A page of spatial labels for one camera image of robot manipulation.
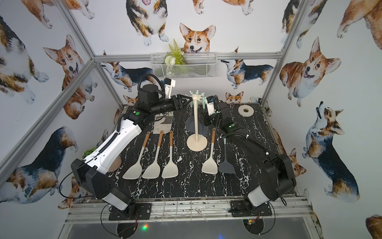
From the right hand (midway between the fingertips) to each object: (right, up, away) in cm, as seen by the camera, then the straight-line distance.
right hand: (201, 110), depth 82 cm
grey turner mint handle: (+1, +4, -8) cm, 9 cm away
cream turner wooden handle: (-18, -35, +4) cm, 39 cm away
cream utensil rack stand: (-3, -21, +16) cm, 27 cm away
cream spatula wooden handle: (-27, -35, +3) cm, 44 cm away
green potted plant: (-58, -21, -5) cm, 62 cm away
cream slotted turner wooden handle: (+5, -33, +8) cm, 34 cm away
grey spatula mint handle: (+14, -33, +6) cm, 37 cm away
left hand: (-4, +5, -13) cm, 15 cm away
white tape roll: (+32, -1, +32) cm, 45 cm away
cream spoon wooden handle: (-37, -35, +3) cm, 51 cm away
